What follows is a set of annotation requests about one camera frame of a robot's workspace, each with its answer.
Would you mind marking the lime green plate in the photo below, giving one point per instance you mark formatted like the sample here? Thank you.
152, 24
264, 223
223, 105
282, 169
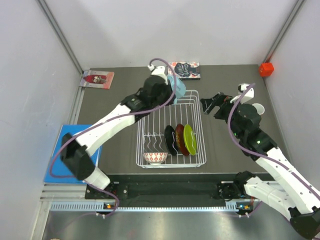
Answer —
190, 140

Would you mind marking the white wire dish rack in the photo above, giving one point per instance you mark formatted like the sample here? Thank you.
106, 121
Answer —
150, 133

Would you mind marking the light blue mug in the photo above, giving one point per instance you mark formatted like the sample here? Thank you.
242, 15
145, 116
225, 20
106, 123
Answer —
180, 87

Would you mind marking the floral Little Women book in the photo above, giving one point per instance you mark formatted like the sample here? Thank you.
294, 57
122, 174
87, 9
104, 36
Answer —
185, 70

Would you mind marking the red patterned white bowl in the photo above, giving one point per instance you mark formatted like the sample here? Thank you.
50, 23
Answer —
155, 158

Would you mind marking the grey slotted cable duct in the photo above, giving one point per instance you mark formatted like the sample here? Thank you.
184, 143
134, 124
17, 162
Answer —
91, 206

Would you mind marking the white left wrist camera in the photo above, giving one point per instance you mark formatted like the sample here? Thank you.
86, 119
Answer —
159, 71

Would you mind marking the red cube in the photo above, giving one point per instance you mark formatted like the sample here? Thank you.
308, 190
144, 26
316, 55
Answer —
266, 69

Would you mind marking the pink cover book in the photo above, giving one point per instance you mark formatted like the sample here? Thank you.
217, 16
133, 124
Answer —
97, 79

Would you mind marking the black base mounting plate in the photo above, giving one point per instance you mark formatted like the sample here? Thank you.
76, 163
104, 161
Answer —
130, 186

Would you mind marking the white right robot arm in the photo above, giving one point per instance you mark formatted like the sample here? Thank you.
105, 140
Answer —
299, 200

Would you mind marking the blue foam pad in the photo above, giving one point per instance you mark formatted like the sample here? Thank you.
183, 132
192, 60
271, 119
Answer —
53, 172

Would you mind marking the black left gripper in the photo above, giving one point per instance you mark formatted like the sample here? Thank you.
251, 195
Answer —
167, 88

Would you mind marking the dark red plate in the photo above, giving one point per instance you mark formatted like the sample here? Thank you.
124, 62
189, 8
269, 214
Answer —
179, 136

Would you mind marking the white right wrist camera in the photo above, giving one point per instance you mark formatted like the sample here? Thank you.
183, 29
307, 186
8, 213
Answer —
241, 89

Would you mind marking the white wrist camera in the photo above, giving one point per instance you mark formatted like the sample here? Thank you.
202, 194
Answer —
241, 89
159, 71

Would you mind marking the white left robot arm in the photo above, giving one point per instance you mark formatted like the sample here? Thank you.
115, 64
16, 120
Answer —
128, 112

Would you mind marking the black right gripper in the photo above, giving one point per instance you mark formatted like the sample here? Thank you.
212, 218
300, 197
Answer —
220, 99

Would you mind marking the salmon pink mug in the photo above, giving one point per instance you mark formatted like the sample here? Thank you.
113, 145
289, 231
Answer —
259, 108

